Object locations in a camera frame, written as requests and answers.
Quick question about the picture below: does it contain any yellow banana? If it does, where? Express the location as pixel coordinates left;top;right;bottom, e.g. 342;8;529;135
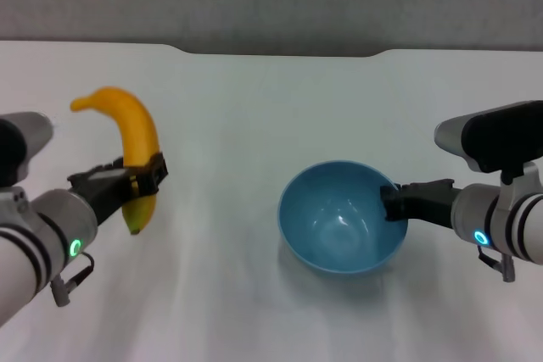
70;86;160;235

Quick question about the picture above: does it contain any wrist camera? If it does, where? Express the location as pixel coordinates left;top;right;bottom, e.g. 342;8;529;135
434;100;543;202
0;111;54;188

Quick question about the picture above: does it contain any blue plastic bowl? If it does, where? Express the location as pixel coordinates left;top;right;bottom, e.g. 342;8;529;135
277;160;411;276

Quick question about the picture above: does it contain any left arm cable plug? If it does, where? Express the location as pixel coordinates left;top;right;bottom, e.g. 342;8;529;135
50;251;95;308

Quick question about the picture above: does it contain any arm cable plug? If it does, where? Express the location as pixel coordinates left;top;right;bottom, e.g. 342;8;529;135
479;247;517;282
50;251;95;308

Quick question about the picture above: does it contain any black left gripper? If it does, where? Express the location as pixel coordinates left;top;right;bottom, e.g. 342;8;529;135
67;152;170;227

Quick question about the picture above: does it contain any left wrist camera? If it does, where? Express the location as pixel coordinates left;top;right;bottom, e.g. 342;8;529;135
0;111;54;188

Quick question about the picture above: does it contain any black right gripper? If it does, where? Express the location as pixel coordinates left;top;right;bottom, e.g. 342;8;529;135
379;178;462;227

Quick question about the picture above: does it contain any right arm cable plug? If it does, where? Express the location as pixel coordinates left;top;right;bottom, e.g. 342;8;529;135
479;247;517;282

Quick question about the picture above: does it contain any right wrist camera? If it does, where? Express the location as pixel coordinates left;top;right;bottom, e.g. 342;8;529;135
434;100;543;202

